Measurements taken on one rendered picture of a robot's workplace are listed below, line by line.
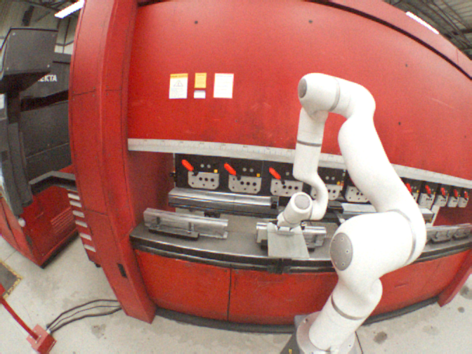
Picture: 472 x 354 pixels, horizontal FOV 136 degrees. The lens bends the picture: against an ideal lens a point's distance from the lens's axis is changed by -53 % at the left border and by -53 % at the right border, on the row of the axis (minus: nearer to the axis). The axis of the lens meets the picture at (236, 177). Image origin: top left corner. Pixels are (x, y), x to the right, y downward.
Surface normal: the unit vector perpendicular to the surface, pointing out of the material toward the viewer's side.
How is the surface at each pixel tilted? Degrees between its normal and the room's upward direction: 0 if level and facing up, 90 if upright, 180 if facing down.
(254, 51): 90
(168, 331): 0
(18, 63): 90
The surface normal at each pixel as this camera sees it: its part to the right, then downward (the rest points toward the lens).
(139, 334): 0.07, -0.94
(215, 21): -0.11, 0.33
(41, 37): 0.96, 0.15
